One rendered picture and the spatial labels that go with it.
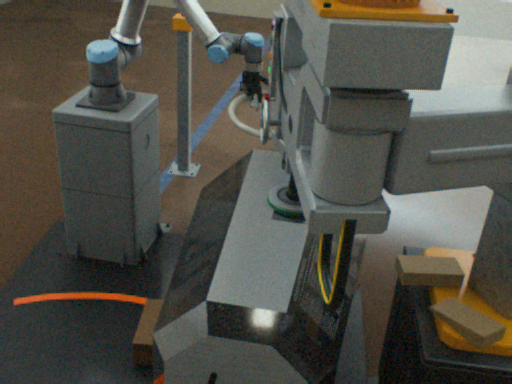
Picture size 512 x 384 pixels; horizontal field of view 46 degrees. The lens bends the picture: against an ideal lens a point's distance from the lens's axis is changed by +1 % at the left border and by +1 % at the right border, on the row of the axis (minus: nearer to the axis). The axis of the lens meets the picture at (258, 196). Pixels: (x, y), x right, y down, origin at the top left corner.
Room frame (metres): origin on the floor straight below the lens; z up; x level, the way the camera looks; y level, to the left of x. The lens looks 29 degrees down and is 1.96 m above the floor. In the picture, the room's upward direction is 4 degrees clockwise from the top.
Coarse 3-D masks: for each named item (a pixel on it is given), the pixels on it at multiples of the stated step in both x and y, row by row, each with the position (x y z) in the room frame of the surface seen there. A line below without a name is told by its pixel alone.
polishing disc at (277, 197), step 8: (280, 184) 2.09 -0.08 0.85; (288, 184) 2.09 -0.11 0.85; (272, 192) 2.02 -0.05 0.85; (280, 192) 2.02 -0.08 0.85; (272, 200) 1.96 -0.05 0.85; (280, 200) 1.96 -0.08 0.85; (288, 200) 1.96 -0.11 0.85; (280, 208) 1.92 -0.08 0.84; (288, 208) 1.90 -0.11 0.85; (296, 208) 1.91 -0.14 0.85
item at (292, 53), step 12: (288, 12) 1.95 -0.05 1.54; (288, 24) 1.90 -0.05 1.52; (288, 36) 1.89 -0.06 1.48; (300, 36) 1.90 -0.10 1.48; (288, 48) 1.90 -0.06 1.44; (300, 48) 1.90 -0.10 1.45; (288, 60) 1.90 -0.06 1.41; (300, 60) 1.90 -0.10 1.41; (276, 72) 2.02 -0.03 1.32; (276, 84) 1.99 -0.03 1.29; (276, 96) 1.97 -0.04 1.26; (276, 108) 1.94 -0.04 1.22; (276, 132) 1.90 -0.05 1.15
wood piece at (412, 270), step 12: (396, 264) 1.67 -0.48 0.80; (408, 264) 1.63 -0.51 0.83; (420, 264) 1.63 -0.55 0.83; (432, 264) 1.64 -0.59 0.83; (444, 264) 1.64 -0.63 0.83; (456, 264) 1.65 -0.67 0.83; (408, 276) 1.58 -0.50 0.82; (420, 276) 1.59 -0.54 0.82; (432, 276) 1.59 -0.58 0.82; (444, 276) 1.59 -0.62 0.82; (456, 276) 1.59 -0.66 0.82
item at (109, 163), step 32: (64, 128) 2.67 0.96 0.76; (96, 128) 2.64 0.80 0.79; (128, 128) 2.62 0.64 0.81; (64, 160) 2.68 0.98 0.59; (96, 160) 2.65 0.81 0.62; (128, 160) 2.62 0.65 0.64; (64, 192) 2.68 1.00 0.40; (96, 192) 2.65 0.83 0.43; (128, 192) 2.62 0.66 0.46; (96, 224) 2.65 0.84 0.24; (128, 224) 2.62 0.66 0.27; (160, 224) 2.97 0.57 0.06; (96, 256) 2.65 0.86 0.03; (128, 256) 2.62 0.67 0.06
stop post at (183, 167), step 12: (180, 24) 3.75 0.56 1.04; (180, 36) 3.77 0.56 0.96; (180, 48) 3.77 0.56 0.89; (180, 60) 3.77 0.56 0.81; (180, 72) 3.77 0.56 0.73; (180, 84) 3.77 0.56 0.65; (180, 96) 3.77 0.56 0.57; (180, 108) 3.77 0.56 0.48; (180, 120) 3.77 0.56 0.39; (180, 132) 3.77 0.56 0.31; (180, 144) 3.77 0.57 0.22; (180, 156) 3.77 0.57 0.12; (180, 168) 3.77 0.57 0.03; (192, 168) 3.82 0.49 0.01
